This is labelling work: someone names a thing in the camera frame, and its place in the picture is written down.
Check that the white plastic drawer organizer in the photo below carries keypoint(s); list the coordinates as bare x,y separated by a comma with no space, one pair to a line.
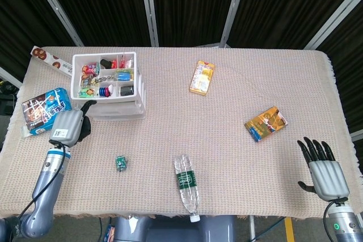
106,99

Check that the blue round magnet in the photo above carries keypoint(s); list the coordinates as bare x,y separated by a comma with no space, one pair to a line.
101,91

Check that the white metal frame post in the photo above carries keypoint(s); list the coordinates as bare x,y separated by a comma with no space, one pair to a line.
56,9
334,15
149,9
234,9

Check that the black plastic-wrapped packet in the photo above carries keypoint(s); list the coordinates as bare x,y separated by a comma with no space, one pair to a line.
126,91

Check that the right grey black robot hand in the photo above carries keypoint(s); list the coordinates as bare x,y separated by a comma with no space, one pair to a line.
329,176

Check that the long cookie package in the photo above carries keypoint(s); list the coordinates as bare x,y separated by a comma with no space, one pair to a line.
51,60

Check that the white round magnet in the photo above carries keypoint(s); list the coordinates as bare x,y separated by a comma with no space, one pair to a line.
111,90

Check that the small yellow carton box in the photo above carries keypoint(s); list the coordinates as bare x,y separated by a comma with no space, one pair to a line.
202,77

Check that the clear green-label water bottle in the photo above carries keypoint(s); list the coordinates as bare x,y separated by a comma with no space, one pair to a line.
186,181

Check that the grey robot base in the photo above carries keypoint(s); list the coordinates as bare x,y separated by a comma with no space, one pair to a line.
170,229

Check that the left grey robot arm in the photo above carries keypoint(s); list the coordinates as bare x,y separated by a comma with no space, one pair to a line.
48,185

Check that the small green circuit board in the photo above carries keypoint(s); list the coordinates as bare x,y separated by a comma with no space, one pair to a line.
120,163

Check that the blue plastic item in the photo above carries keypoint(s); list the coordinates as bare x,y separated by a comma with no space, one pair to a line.
125,76

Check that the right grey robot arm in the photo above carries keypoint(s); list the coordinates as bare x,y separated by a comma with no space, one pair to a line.
344,222

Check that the orange and blue carton box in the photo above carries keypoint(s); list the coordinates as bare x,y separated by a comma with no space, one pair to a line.
265,124

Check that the beige woven tablecloth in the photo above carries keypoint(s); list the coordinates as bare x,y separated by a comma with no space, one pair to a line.
227,168

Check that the red item in plastic wrap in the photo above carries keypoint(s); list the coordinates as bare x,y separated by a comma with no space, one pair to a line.
122,61

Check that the pink round magnet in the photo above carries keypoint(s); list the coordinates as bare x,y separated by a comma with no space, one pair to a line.
106,91

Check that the colourful wrapped candies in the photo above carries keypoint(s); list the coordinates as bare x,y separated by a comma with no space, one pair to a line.
89,74

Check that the green printed packet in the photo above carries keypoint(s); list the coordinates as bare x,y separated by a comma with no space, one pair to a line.
124,71

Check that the blue snack package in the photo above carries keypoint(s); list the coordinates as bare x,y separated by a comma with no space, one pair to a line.
45,111

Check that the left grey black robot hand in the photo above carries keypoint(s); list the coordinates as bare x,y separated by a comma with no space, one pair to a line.
68,127

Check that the green lion candy packet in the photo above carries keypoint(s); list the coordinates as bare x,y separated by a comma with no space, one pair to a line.
86,92

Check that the small black block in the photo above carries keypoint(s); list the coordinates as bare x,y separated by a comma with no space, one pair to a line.
105,63

